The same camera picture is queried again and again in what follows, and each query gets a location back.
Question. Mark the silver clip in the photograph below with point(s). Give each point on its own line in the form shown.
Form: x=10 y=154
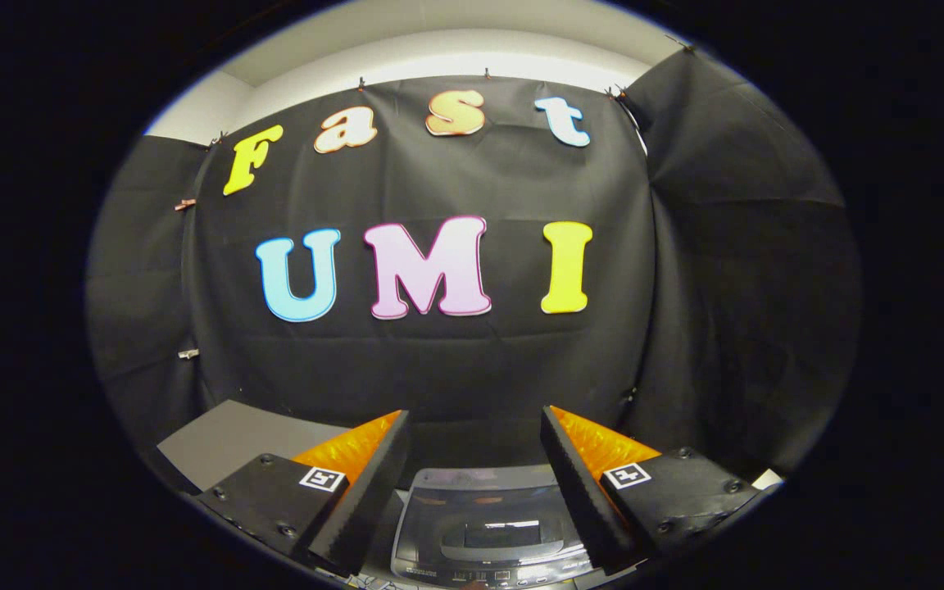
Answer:
x=188 y=353

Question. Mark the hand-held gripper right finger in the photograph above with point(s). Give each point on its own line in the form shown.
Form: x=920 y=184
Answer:
x=578 y=492

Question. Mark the grey washing machine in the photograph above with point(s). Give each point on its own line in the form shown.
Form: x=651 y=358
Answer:
x=480 y=574

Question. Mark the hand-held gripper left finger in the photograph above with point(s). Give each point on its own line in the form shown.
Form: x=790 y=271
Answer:
x=369 y=500

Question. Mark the copper clip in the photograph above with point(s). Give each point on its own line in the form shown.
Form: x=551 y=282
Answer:
x=185 y=203

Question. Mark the white board with black marks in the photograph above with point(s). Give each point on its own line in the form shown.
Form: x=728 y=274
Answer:
x=769 y=479

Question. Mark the dark transparent washing machine lid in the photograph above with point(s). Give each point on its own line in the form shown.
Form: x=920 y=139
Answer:
x=480 y=516

